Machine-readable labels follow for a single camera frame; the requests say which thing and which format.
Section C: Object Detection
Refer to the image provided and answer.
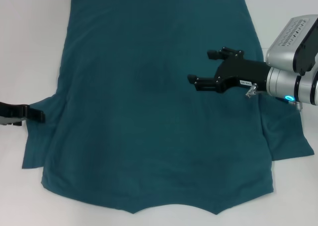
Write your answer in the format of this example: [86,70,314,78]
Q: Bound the blue t-shirt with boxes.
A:
[21,0,315,209]

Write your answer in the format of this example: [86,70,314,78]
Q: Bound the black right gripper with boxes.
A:
[187,46,271,94]

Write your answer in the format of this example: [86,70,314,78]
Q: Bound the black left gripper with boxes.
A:
[0,101,46,126]

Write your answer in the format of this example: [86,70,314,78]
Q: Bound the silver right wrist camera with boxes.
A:
[264,14,318,76]

